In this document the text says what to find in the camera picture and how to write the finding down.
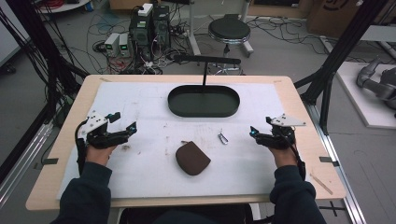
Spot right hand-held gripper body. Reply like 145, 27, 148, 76
261, 113, 306, 150

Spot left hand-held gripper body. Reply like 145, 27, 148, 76
77, 110, 125, 149

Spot silver metal carabiner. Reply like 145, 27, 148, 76
217, 131, 230, 146

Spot black oval tray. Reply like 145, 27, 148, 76
167, 84, 241, 119

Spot brown zip pouch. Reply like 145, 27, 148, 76
175, 140, 212, 176

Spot person's right hand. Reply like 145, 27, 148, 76
268, 145, 299, 169

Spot person's left hand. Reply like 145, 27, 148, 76
85, 145, 118, 168

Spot white table mat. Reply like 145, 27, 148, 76
56, 81, 310, 200

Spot thin wooden stick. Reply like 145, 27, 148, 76
309, 173, 334, 196

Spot grey power supply unit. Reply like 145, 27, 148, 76
104, 32, 121, 59
118, 33, 132, 58

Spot white floor platform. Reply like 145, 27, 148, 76
335, 61, 396, 131

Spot black tape cross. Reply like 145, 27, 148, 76
318, 200, 347, 218

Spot black computer tower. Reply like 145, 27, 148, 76
128, 8, 154, 61
151, 4, 172, 49

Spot black T-shaped stand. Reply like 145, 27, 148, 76
172, 54, 243, 87

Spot black round stool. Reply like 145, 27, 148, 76
207, 13, 255, 59

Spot black chair seat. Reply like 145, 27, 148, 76
119, 203, 254, 224

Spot white box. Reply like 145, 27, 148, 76
136, 2, 154, 18

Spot white desk leg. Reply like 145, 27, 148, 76
186, 0, 203, 58

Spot white round table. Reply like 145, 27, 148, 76
36, 0, 92, 14

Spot brown cardboard box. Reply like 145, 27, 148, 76
305, 0, 369, 39

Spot right hand-held gripper black cable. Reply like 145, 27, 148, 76
279, 129, 307, 182

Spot hand-held gripper black cable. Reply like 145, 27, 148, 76
74, 119, 89, 175
279, 129, 307, 182

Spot left hand-held gripper black cable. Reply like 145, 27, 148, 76
74, 119, 89, 175

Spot aluminium floor rail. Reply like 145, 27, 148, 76
304, 102, 369, 224
0, 120, 54, 207

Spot tangle of floor cables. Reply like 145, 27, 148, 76
34, 6, 359, 76

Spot black metal frame post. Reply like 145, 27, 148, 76
5, 0, 90, 127
293, 0, 390, 135

